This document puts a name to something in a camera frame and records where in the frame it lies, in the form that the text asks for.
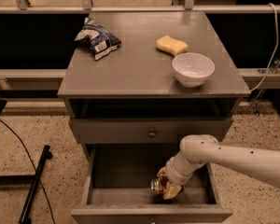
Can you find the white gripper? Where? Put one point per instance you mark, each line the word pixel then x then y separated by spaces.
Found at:
pixel 174 174

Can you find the crushed orange soda can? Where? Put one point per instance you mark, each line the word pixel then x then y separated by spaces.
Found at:
pixel 158 185

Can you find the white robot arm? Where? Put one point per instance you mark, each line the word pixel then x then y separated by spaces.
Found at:
pixel 195 151

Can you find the open grey middle drawer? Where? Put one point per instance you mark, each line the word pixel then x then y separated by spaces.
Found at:
pixel 117 189

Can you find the grey wooden drawer cabinet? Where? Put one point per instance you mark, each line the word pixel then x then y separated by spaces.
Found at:
pixel 137 81

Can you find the white bowl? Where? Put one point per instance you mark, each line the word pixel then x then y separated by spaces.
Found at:
pixel 192 69

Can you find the yellow sponge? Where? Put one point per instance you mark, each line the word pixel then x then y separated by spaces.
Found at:
pixel 171 45

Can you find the black metal stand leg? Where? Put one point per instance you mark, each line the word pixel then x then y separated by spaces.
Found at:
pixel 46 155

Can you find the blue white chip bag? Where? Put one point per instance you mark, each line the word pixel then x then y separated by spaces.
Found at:
pixel 100 41

